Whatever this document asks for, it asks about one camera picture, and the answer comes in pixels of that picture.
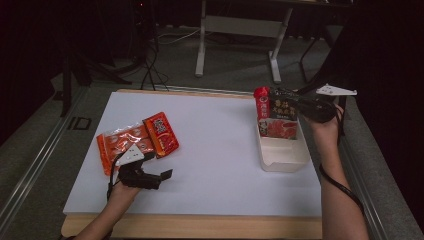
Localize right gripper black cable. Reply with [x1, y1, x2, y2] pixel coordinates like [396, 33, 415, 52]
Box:
[318, 103, 366, 215]

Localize black and red packet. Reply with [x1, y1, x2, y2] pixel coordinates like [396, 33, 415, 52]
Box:
[253, 85, 300, 141]

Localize clear orange packet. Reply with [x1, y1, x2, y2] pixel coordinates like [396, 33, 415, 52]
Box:
[96, 121, 157, 177]

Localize black chair legs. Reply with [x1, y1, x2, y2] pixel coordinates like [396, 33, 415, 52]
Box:
[293, 24, 352, 136]

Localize orange-red sauce packet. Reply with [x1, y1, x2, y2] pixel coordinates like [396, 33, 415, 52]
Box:
[142, 111, 180, 159]

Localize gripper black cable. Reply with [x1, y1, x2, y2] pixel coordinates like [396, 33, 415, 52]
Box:
[105, 152, 125, 202]
[318, 103, 366, 215]

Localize person's left hand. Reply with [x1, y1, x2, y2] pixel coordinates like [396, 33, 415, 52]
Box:
[107, 180, 142, 203]

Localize white metal table frame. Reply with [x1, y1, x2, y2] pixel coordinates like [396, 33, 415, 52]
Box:
[194, 0, 295, 85]

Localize person's right hand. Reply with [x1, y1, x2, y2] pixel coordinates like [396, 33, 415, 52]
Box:
[303, 103, 345, 149]

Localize black floor cables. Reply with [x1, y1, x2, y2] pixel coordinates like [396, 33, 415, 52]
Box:
[139, 39, 170, 92]

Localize wooden table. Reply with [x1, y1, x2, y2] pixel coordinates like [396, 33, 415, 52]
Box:
[60, 88, 324, 240]

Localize white board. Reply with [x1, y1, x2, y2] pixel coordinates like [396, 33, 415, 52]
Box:
[62, 91, 323, 218]

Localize aluminium rail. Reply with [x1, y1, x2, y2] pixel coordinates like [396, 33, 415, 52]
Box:
[0, 85, 90, 228]
[338, 103, 390, 240]

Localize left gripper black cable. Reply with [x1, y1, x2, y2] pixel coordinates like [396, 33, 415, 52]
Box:
[105, 152, 125, 202]

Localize white divided container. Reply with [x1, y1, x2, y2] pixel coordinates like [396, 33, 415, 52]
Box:
[256, 114, 312, 174]

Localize black stand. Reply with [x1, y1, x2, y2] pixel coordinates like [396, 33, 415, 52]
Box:
[59, 46, 133, 118]

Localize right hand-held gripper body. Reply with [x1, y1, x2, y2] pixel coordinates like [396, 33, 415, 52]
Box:
[292, 82, 358, 124]

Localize white floor cable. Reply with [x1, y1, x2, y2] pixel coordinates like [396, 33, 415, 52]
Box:
[155, 27, 202, 46]

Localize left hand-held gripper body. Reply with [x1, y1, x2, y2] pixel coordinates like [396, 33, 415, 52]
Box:
[114, 143, 165, 191]

